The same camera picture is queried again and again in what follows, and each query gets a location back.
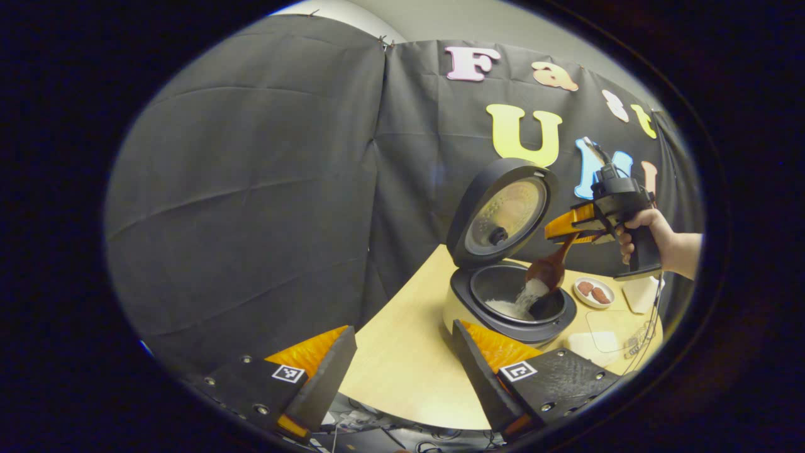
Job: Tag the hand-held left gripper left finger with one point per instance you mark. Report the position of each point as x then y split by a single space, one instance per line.
327 384

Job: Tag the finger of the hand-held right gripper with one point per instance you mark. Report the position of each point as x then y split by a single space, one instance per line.
594 237
569 221

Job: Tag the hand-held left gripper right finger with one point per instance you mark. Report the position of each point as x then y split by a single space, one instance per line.
481 377

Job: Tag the brown wooden spoon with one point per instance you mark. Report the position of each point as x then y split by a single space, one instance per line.
544 270

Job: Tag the white rice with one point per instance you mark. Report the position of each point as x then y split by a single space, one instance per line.
508 308

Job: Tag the dark grey rice cooker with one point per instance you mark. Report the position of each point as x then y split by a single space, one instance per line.
468 211

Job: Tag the clear plastic rice box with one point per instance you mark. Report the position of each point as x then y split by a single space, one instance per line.
594 349

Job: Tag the red meat piece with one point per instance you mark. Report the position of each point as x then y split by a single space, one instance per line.
601 296
585 288

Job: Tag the round white plate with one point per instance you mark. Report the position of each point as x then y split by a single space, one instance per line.
585 301

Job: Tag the white toaster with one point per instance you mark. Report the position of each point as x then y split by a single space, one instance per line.
641 296

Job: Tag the black backdrop cloth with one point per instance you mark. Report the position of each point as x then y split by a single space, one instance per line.
239 189

